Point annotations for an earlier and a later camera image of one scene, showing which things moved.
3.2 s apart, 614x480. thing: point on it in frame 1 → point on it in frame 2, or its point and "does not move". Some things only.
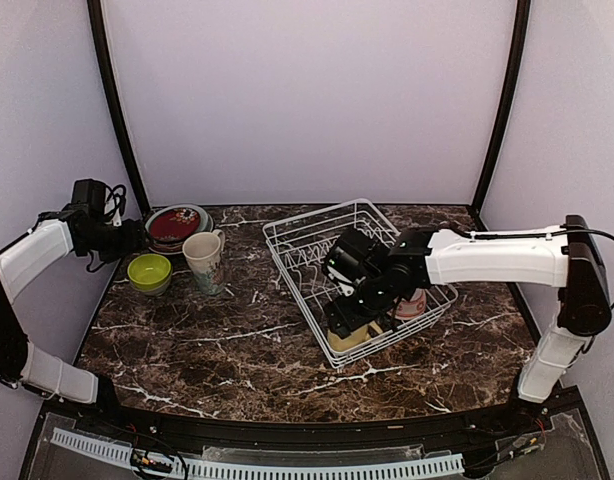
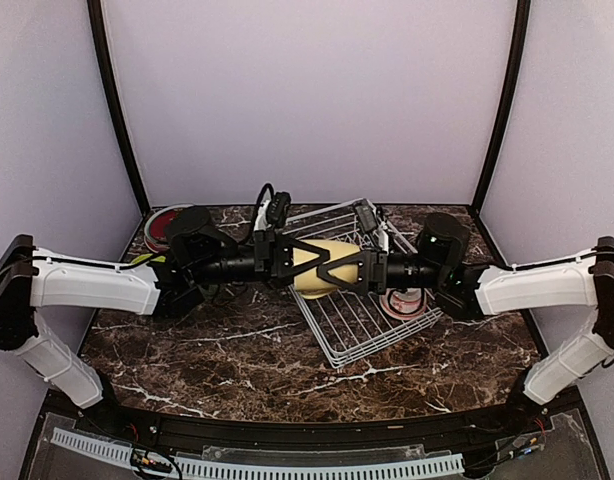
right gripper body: (375, 301) → (379, 273)
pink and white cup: (404, 309) does not move
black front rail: (468, 427) does not move
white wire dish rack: (298, 246) does not move
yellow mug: (338, 343) → (307, 280)
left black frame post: (95, 16) does not move
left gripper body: (110, 243) → (265, 257)
